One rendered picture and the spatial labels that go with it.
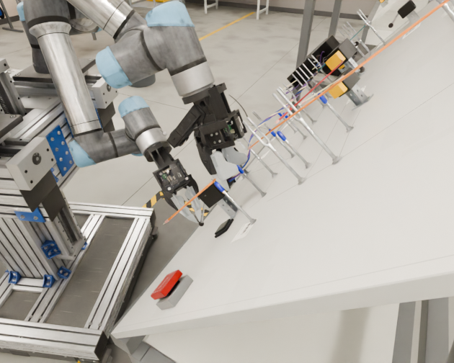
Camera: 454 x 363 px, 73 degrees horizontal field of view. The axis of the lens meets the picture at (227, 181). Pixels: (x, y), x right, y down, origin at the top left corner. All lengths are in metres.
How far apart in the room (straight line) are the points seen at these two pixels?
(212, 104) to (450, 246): 0.46
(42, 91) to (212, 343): 1.11
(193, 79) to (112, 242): 1.43
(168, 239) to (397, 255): 1.90
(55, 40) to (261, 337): 0.89
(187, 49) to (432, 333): 0.69
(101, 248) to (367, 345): 1.41
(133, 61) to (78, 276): 1.37
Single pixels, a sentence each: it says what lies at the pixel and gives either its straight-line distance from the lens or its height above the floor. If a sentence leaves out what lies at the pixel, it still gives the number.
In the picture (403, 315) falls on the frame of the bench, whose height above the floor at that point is 0.80.
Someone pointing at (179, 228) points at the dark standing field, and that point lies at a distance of 2.14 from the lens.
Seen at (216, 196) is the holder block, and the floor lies 1.13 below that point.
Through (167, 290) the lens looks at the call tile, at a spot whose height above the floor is 1.13.
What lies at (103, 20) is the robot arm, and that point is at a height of 1.44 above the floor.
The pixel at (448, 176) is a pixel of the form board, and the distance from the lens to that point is 0.30.
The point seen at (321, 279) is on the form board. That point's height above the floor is 1.36.
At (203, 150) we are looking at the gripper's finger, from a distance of 0.61.
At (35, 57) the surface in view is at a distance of 1.40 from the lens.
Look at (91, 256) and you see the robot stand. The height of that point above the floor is 0.21.
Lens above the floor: 1.59
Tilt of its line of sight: 40 degrees down
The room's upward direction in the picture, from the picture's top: straight up
